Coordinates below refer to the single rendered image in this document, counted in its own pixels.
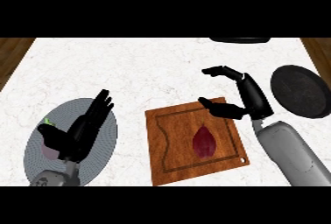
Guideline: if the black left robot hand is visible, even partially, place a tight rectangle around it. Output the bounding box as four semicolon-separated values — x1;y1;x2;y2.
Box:
35;88;116;164

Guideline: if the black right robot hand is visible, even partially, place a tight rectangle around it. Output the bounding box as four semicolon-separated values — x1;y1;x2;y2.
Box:
196;65;275;121

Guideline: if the black round pan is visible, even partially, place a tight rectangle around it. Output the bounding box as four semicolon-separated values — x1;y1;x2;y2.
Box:
269;64;331;119

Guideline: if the brown wooden cutting board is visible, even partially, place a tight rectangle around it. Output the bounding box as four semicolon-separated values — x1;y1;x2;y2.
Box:
143;96;251;186

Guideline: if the round grey placemat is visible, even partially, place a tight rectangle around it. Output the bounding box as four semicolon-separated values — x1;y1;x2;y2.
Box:
23;97;119;186

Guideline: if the purple eggplant with green stem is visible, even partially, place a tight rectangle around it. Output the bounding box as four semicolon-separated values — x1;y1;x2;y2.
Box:
40;117;62;161

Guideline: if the dark curved appliance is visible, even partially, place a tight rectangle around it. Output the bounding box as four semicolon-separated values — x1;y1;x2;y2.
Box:
208;37;272;45

